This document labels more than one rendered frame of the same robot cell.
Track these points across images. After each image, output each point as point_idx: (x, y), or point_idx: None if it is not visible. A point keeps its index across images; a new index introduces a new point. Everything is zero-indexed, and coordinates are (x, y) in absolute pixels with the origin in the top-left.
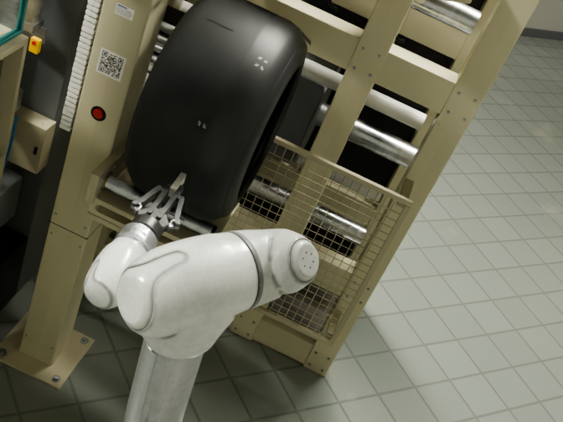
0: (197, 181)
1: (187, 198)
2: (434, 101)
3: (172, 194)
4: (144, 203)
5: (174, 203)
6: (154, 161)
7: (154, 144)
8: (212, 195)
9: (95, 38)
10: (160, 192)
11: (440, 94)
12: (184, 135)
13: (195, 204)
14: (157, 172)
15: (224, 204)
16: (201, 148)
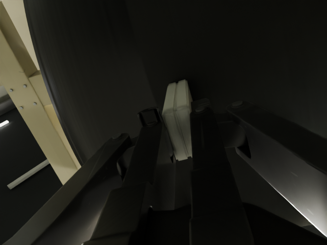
0: (138, 122)
1: (124, 15)
2: (40, 83)
3: (175, 131)
4: (307, 188)
5: (138, 137)
6: (292, 79)
7: (315, 131)
8: (74, 97)
9: None
10: (227, 131)
11: (43, 91)
12: (245, 197)
13: (87, 8)
14: (261, 39)
15: (36, 45)
16: (190, 201)
